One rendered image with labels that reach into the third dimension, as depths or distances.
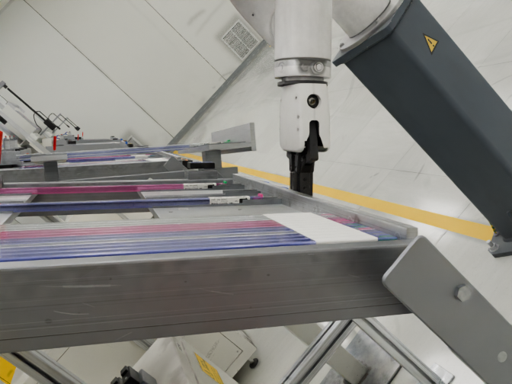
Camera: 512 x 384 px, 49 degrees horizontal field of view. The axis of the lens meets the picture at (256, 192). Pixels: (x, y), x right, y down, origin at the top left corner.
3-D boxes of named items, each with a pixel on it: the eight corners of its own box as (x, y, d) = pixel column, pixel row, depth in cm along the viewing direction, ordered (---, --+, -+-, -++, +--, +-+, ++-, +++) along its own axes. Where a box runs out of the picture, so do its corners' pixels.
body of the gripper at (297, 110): (340, 73, 79) (338, 152, 80) (313, 80, 89) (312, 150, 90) (289, 72, 77) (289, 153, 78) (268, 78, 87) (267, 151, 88)
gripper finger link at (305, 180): (319, 155, 82) (318, 200, 82) (312, 155, 85) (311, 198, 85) (299, 155, 81) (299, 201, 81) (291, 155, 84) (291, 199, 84)
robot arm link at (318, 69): (341, 59, 80) (341, 80, 80) (318, 65, 88) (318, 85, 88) (286, 56, 77) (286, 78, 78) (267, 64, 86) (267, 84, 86)
